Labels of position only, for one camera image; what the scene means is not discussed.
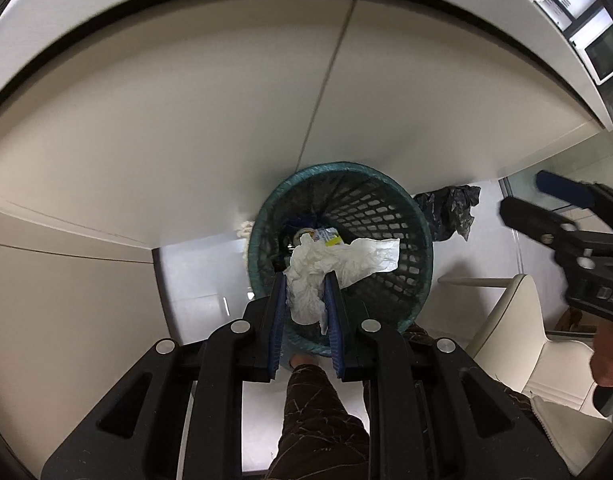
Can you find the person's right hand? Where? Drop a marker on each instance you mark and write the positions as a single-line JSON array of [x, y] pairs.
[[608, 355]]

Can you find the white crumpled material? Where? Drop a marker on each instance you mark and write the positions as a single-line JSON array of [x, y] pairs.
[[246, 237]]

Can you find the beige chair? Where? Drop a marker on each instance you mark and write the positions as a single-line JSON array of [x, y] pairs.
[[516, 330]]

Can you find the green plastic waste basket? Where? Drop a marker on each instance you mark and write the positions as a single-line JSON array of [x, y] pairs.
[[386, 240]]

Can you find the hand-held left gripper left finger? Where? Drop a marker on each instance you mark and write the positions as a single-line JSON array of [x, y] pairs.
[[279, 320]]

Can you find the black white toaster oven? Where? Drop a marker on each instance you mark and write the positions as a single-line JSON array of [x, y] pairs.
[[601, 50]]

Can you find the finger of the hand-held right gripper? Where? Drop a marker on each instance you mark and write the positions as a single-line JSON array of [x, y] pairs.
[[561, 187], [531, 217]]

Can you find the person's white zip jacket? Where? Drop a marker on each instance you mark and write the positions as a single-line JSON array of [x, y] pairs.
[[566, 425]]

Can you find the yellow silver foil wrapper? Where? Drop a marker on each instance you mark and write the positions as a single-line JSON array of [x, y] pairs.
[[331, 236]]

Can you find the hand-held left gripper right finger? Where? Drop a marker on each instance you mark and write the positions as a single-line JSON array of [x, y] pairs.
[[332, 320]]

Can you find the black plastic bag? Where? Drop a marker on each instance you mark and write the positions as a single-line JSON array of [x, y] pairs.
[[449, 210]]

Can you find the white tissue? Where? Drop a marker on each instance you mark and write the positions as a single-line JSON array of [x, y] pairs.
[[326, 265]]

